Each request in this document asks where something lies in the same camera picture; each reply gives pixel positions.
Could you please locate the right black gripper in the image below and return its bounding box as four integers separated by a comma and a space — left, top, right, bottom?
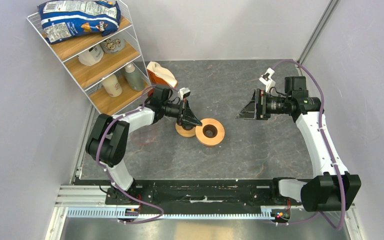
235, 88, 292, 121

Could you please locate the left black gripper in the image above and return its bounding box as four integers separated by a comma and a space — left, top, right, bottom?
162, 98, 202, 128

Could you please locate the wooden ring stand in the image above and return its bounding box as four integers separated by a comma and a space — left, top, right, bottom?
175, 123, 196, 138
195, 118, 225, 148

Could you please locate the orange white filter box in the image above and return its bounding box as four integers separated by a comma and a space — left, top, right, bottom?
146, 61, 178, 88

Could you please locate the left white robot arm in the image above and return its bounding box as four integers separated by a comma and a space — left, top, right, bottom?
85, 84, 202, 205

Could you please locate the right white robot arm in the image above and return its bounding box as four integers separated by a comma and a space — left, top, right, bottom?
236, 74, 362, 212

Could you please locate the grey green bottle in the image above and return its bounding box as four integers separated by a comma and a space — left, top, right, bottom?
124, 63, 145, 92

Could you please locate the cream white bottle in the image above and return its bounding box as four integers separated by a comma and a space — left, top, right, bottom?
101, 74, 123, 98

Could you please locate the white plastic jug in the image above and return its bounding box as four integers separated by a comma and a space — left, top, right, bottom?
77, 44, 105, 67

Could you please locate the blue Doritos chip bag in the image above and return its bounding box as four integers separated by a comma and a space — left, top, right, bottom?
37, 0, 122, 45

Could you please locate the white wire wooden shelf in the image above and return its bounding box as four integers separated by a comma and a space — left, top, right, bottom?
27, 0, 151, 115

